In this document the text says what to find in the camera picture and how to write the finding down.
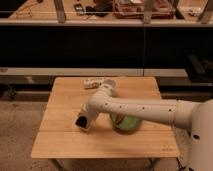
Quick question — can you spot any wooden table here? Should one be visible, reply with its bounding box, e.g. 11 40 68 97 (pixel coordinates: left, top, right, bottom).
31 77 180 171

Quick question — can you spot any white patterned box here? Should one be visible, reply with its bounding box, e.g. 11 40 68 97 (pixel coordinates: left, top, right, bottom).
83 77 104 89

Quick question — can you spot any black phone on shelf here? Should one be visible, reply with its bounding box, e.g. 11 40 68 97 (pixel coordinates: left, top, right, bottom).
73 3 85 15

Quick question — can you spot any green plate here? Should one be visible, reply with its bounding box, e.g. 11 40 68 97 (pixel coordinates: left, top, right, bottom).
110 114 142 132

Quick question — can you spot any black eraser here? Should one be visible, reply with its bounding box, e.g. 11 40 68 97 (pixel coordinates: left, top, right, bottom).
75 116 87 128

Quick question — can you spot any clear plastic storage bin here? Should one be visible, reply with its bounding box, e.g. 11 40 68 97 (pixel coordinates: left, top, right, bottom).
113 0 175 18

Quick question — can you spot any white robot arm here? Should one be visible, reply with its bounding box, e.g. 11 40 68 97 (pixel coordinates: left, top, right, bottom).
76 79 213 171

